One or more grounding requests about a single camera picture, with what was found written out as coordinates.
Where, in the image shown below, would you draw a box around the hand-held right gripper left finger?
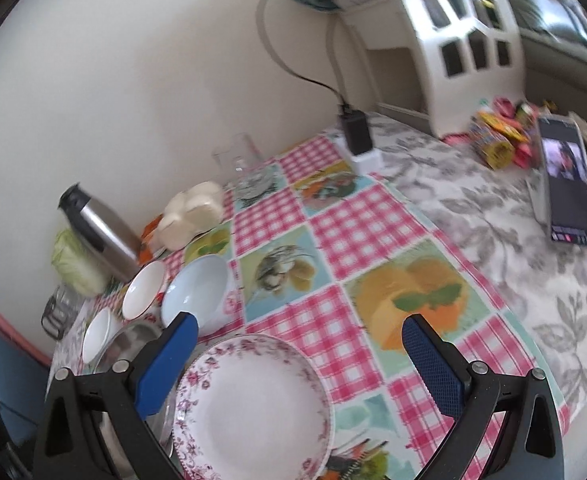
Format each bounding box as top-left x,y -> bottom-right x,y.
32,311 -> 199,480

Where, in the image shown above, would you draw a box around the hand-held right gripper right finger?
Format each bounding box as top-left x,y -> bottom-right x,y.
402,313 -> 565,480

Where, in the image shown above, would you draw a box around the metal basin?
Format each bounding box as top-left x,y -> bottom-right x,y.
91,321 -> 177,480

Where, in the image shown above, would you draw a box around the large white bowl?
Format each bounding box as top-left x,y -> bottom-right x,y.
161,255 -> 237,338

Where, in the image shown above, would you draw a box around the small white bowl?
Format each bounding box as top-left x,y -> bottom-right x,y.
122,260 -> 168,321
82,307 -> 124,365

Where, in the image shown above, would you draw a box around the purple floral plate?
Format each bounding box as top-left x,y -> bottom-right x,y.
172,334 -> 335,480

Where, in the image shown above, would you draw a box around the orange snack packet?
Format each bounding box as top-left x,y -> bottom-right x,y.
138,215 -> 167,261

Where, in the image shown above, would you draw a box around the napa cabbage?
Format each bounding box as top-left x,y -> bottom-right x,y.
51,229 -> 109,297

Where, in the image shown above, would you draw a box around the steel thermos jug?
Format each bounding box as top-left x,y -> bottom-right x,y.
58,183 -> 142,283

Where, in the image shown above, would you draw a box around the bag of steamed buns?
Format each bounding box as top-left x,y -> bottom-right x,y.
156,181 -> 224,252

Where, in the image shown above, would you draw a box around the grey leaf tablecloth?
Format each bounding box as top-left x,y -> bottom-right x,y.
363,110 -> 587,421

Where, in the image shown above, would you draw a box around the pink checkered tablecloth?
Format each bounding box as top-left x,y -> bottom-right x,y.
48,127 -> 574,480

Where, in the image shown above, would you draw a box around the clear glass dish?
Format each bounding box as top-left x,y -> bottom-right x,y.
234,170 -> 277,201

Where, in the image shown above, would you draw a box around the clear glass pitcher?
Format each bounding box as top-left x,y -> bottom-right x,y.
212,132 -> 263,181

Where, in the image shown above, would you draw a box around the smartphone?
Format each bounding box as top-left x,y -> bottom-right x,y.
537,115 -> 587,248

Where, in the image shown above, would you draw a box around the colourful striped snack tube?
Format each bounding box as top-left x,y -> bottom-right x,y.
471,112 -> 517,168

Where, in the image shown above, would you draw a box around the black power adapter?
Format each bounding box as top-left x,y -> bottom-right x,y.
337,105 -> 373,156

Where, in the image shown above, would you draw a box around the white lattice shelf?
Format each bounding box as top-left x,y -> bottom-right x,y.
323,0 -> 527,138

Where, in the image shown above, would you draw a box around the grey furniture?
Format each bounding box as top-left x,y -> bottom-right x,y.
493,0 -> 587,106

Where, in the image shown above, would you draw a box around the glass jar with wire clamp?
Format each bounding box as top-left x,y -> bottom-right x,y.
41,285 -> 82,338

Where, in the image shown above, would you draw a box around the grey power cable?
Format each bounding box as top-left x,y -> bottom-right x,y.
255,0 -> 349,111

